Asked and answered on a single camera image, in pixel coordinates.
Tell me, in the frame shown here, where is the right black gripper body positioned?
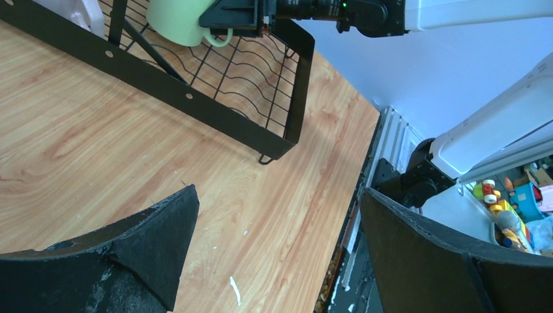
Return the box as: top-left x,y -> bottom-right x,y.
260,0 -> 406,38

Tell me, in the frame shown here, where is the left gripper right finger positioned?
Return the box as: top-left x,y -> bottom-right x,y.
360,188 -> 552,312

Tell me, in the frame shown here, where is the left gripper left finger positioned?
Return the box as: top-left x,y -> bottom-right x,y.
1,185 -> 200,312

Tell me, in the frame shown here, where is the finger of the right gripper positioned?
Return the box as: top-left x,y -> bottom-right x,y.
198,0 -> 260,37

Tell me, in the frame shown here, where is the green handled cream mug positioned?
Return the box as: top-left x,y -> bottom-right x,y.
146,0 -> 233,48

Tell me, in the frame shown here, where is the black wire dish rack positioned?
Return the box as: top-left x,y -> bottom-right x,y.
1,1 -> 314,164

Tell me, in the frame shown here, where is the pink mug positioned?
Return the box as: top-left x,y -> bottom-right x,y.
36,0 -> 105,38

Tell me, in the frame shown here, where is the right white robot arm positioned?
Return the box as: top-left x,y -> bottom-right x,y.
198,1 -> 552,207

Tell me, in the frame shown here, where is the colourful toys pile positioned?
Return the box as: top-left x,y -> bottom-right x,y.
471,164 -> 552,257

